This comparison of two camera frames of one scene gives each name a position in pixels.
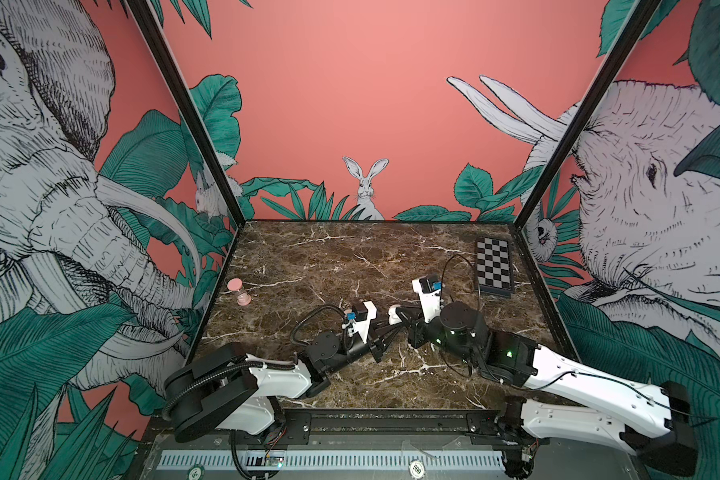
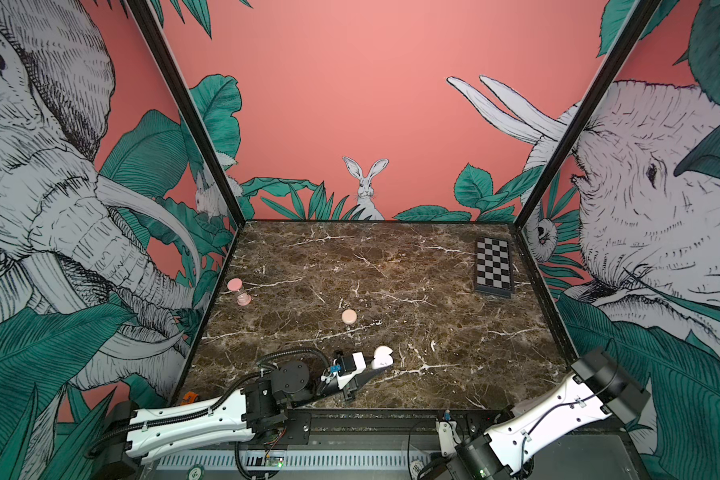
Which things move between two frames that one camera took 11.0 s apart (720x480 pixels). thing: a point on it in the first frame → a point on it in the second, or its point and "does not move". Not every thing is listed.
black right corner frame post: [631, 36] does not move
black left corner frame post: [152, 33] does not move
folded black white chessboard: [494, 267] does not move
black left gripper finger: [383, 335] → [370, 374]
